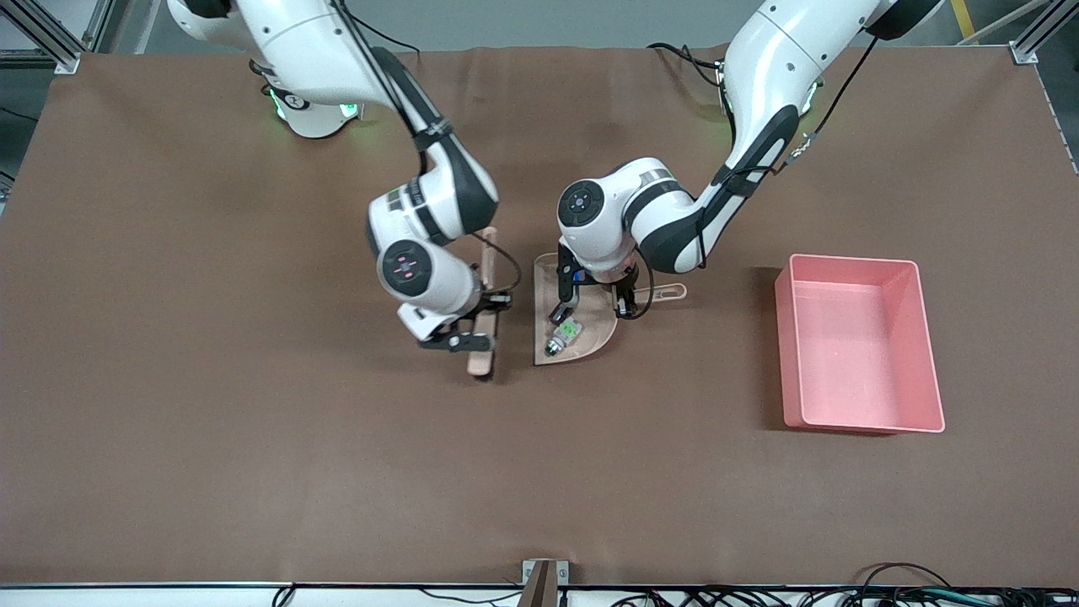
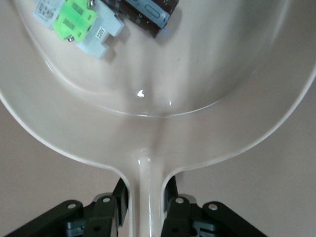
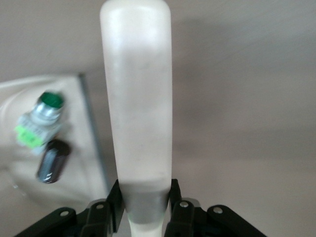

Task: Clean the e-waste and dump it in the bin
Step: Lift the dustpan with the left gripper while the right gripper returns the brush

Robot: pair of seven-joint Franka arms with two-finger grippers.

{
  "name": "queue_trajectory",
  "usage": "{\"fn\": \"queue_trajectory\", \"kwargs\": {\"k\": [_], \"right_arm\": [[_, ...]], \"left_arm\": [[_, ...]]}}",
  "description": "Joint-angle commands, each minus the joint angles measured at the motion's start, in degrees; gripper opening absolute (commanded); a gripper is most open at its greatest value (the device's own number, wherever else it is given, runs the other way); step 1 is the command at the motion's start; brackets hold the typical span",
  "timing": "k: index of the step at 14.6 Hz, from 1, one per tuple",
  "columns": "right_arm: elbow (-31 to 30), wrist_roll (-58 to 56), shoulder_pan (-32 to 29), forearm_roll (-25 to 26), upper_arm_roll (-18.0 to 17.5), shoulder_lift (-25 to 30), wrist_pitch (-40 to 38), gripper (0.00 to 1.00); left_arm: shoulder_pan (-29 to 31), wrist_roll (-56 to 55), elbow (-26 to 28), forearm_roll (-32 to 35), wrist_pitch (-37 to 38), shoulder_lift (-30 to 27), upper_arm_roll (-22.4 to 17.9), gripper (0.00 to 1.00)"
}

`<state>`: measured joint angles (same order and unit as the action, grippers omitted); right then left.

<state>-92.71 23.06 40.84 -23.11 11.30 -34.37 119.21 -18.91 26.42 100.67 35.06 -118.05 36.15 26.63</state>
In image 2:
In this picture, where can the white switch with green part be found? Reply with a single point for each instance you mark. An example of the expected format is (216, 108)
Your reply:
(74, 22)

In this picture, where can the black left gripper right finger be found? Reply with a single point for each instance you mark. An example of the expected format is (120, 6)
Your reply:
(185, 219)

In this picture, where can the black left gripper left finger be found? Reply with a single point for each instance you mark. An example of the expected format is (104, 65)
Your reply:
(98, 217)

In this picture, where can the brown table cover mat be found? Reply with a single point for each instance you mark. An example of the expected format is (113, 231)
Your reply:
(37, 185)

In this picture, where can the brown cylindrical capacitor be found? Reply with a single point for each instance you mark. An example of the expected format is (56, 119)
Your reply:
(148, 12)

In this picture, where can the beige plastic dustpan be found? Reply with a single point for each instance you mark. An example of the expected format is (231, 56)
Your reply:
(158, 135)

